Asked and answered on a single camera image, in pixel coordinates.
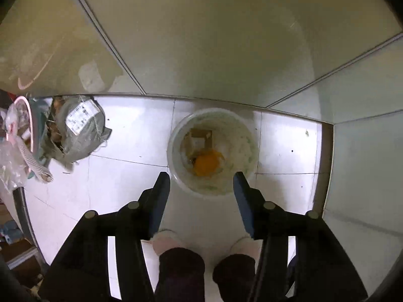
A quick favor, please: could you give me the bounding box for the dark curved metal rail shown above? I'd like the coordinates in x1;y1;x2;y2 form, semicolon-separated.
12;187;48;265

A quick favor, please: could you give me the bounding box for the white round trash bin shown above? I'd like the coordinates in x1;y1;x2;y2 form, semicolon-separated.
167;108;262;198

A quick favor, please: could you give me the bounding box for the striped paper roll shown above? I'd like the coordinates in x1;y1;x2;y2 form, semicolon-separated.
14;138;54;183

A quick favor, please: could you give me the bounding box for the pink slipper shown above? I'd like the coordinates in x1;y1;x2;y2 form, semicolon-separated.
153;230;186;257
231;237;262;259

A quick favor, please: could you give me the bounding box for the brown cardboard scrap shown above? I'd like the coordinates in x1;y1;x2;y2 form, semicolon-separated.
184;128;215;158

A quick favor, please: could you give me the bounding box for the clear plastic bag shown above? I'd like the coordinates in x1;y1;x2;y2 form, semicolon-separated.
0;141;31;193

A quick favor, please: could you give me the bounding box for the brown cardboard box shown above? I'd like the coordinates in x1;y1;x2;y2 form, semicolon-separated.
6;242;42;287

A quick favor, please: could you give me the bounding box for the small blue item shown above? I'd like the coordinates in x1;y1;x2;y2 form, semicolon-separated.
0;220;20;245

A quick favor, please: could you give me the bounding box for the person's left leg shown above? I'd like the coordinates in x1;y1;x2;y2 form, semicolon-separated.
154;248;205;302

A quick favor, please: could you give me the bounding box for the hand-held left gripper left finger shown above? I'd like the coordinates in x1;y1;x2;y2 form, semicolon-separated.
38;172;171;302

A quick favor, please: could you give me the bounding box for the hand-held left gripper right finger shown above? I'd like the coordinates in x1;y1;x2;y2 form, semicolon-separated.
233;171;369;302

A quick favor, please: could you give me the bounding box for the pink left slipper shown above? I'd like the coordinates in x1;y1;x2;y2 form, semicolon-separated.
153;230;186;257

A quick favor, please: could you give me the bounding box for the pink right slipper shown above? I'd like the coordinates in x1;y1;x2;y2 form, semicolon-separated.
231;237;262;259

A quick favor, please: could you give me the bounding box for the pink-rimmed teal bin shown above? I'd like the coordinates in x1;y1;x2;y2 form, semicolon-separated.
6;96;52;180

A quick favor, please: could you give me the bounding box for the orange peel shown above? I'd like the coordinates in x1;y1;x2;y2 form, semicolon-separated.
193;151;225;177

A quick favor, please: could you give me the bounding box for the grey parcel bag with label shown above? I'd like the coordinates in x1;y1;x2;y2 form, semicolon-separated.
47;96;113;165

